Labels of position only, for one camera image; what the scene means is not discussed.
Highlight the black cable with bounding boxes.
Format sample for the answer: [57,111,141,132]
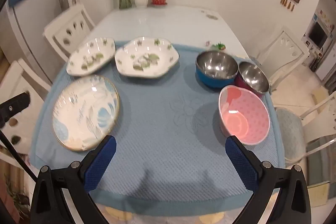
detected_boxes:
[0,130,37,180]

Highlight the black screen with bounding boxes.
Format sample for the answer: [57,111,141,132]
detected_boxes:
[308,22,328,47]

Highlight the blue quilted mat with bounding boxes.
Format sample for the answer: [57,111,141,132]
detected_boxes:
[30,42,285,207]

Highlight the white refrigerator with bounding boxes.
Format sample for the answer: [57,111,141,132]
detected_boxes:
[0,0,69,83]

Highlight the magenta steel bowl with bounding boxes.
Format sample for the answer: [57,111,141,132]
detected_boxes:
[234,61,270,98]

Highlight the pink dotted bowl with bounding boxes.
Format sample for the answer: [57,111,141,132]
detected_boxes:
[219,85,270,146]

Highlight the white octagonal floral plate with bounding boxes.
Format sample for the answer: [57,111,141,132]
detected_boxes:
[66,38,116,76]
[115,36,180,80]

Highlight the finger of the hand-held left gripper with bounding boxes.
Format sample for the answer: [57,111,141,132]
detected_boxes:
[0,93,30,128]

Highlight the round blue leaf-print plate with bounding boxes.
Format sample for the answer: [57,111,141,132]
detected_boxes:
[52,75,120,152]

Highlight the blue steel bowl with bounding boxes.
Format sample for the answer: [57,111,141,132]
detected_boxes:
[196,51,239,88]

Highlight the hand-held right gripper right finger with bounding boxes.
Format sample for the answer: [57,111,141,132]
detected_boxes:
[225,135,313,224]

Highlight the hanging tassel ornaments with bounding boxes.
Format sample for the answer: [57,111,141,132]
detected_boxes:
[280,0,296,12]

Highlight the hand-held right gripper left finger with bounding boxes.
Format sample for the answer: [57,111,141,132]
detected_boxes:
[31,135,117,224]

